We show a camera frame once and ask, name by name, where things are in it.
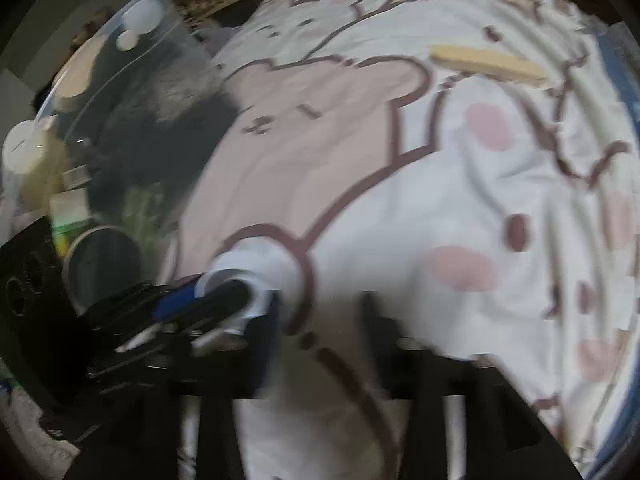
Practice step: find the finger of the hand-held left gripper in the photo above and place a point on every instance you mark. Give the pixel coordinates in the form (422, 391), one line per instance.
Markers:
(210, 300)
(175, 342)

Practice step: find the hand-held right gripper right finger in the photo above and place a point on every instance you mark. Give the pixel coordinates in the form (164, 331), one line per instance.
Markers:
(385, 340)

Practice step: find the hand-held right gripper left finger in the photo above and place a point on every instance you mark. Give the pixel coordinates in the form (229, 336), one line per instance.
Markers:
(262, 350)

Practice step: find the white jar lid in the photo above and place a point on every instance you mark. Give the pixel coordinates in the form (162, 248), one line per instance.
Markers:
(260, 265)

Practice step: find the round dark mirror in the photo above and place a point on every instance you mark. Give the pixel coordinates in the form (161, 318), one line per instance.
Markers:
(102, 265)

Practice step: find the printed bed sheet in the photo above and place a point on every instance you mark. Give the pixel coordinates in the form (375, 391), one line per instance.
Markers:
(400, 185)

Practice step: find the clear plastic storage bin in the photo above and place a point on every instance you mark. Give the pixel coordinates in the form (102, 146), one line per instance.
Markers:
(125, 100)

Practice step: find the small white round disc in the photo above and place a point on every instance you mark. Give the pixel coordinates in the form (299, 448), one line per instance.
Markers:
(126, 40)

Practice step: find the large white round disc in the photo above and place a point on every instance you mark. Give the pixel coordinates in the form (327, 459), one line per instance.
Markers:
(145, 15)

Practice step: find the flat light wooden box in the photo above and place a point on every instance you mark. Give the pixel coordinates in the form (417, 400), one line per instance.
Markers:
(490, 65)

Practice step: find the blue quilt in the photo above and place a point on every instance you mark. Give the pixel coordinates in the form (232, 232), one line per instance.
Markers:
(622, 85)

